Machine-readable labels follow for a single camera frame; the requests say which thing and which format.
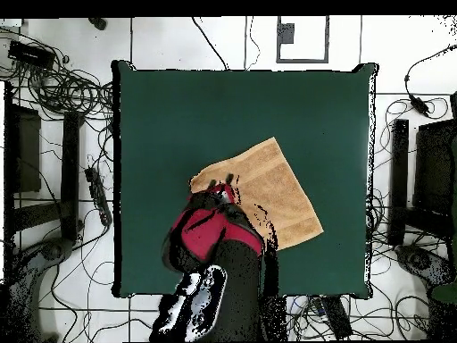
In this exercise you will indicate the tan terry towel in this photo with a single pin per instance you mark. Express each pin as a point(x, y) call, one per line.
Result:
point(278, 185)

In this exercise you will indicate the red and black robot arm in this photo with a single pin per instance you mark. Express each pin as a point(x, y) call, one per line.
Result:
point(200, 232)

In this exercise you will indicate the black flat panel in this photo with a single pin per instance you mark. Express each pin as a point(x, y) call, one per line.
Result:
point(433, 168)
point(28, 153)

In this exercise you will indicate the dark green table cloth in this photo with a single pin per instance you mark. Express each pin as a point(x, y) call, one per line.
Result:
point(160, 143)

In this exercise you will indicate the black power strip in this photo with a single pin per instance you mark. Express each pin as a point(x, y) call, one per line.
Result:
point(335, 318)
point(98, 196)

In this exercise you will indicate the black metal stand leg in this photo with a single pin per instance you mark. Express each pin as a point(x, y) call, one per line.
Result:
point(70, 171)
point(400, 160)

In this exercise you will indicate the small dark grey square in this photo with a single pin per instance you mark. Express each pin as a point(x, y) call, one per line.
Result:
point(286, 34)

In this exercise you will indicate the dark grey stand base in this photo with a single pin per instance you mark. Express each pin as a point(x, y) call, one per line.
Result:
point(51, 250)
point(417, 259)

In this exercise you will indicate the dark rounded object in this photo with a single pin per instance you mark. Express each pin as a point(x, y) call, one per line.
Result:
point(98, 23)

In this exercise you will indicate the black electronics box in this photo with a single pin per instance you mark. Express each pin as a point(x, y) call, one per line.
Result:
point(30, 54)

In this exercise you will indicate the dark square floor frame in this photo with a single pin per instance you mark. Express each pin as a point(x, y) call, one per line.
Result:
point(303, 61)

